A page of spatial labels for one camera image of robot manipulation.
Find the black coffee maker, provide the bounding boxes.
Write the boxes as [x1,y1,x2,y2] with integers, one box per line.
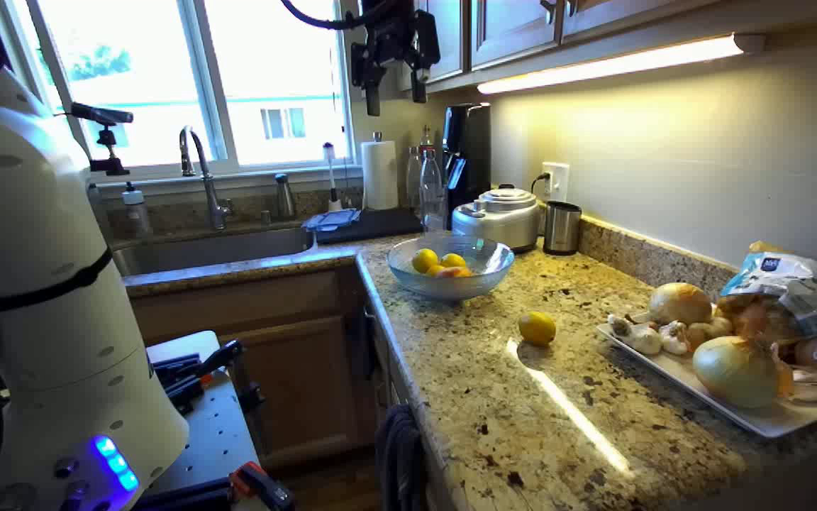
[440,99,494,226]

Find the soap dispenser bottle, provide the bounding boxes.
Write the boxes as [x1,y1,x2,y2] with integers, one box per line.
[119,179,153,241]

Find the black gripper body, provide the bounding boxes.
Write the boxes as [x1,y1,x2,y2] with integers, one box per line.
[363,0,421,69]

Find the white mushroom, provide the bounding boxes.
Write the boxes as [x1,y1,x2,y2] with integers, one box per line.
[657,318,695,360]
[627,326,667,360]
[604,314,641,342]

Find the small yellow onion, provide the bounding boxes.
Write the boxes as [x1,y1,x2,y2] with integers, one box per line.
[646,281,715,326]

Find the white rice cooker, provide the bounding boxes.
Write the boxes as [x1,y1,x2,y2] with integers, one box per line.
[448,186,548,255]

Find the yellow lemon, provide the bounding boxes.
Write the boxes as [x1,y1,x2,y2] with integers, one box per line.
[515,311,559,350]
[410,248,443,278]

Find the dish brush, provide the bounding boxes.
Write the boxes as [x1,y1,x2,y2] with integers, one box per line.
[319,139,346,214]

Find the stainless steel mug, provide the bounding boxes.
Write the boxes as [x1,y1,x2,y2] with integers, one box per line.
[542,199,583,258]

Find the black camera on stand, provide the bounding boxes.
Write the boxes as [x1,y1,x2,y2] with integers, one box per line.
[67,99,136,179]

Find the wooden lower cabinet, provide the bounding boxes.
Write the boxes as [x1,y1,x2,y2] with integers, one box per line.
[128,265,382,478]

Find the under-cabinet light strip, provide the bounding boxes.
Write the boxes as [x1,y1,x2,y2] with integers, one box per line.
[474,31,769,99]

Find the brown onion under bag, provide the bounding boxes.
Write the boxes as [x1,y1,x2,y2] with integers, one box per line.
[715,294,799,346]

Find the white garlic bulb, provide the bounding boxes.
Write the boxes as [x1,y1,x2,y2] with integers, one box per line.
[785,365,817,406]

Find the steel kitchen sink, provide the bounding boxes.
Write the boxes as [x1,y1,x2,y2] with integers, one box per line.
[111,226,314,278]

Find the brown mushroom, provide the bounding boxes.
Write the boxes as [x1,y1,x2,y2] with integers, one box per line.
[684,316,734,350]

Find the white wall outlet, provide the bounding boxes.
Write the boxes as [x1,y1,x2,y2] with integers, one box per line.
[538,159,573,204]

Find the grey robot base cart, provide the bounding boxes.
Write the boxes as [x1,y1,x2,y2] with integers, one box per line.
[138,326,268,511]

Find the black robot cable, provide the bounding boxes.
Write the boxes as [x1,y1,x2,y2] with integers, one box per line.
[278,0,368,35]

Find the plastic produce bag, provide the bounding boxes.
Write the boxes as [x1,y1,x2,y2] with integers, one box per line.
[716,248,817,342]

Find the large yellow onion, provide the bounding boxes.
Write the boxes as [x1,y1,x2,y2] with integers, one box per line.
[690,333,793,413]

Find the black drying mat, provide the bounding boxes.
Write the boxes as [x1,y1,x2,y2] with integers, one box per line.
[298,204,426,251]

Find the chrome kitchen faucet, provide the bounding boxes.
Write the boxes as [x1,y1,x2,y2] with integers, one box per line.
[176,126,231,233]

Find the white framed window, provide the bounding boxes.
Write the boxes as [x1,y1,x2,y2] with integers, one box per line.
[0,0,366,186]

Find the wooden upper cabinets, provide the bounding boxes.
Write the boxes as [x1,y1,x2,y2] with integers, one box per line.
[414,0,817,96]

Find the white paper towel roll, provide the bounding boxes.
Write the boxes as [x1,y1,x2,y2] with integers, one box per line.
[358,130,403,214]

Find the dark hanging towel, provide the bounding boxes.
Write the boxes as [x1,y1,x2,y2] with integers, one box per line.
[372,403,431,511]

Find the clear glass bowl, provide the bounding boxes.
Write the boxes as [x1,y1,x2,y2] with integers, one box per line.
[385,231,515,305]

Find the white rectangular tray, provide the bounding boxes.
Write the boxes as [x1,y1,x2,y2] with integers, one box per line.
[604,316,817,440]

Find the orange black clamp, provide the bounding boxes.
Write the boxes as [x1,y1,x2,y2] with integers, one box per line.
[227,460,301,511]

